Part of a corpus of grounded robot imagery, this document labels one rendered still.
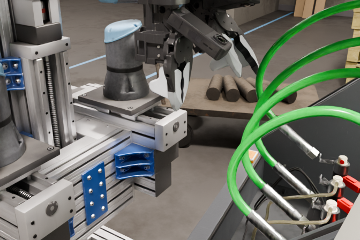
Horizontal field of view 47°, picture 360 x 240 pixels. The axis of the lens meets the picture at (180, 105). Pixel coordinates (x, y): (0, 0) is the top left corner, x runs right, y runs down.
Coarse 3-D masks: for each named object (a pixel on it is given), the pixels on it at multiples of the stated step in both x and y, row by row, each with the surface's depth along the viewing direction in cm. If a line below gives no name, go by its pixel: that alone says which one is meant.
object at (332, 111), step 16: (288, 112) 55; (304, 112) 54; (320, 112) 53; (336, 112) 52; (352, 112) 51; (272, 128) 57; (240, 144) 60; (240, 160) 61; (240, 208) 64; (256, 224) 63
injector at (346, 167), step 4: (336, 160) 80; (336, 164) 79; (348, 164) 79; (336, 168) 79; (340, 168) 79; (344, 168) 79; (348, 168) 79; (336, 172) 80; (340, 172) 79; (344, 172) 79; (332, 176) 81; (344, 176) 79
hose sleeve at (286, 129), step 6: (282, 126) 82; (288, 126) 82; (282, 132) 83; (288, 132) 82; (294, 132) 82; (294, 138) 82; (300, 138) 81; (300, 144) 81; (306, 144) 81; (306, 150) 81
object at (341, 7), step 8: (328, 8) 71; (336, 8) 70; (344, 8) 69; (352, 8) 69; (312, 16) 72; (320, 16) 72; (328, 16) 71; (296, 24) 74; (304, 24) 73; (288, 32) 75; (296, 32) 75; (280, 40) 76; (272, 48) 77; (264, 56) 79; (272, 56) 78; (264, 64) 79; (264, 72) 80; (256, 80) 81; (256, 88) 82; (272, 112) 82
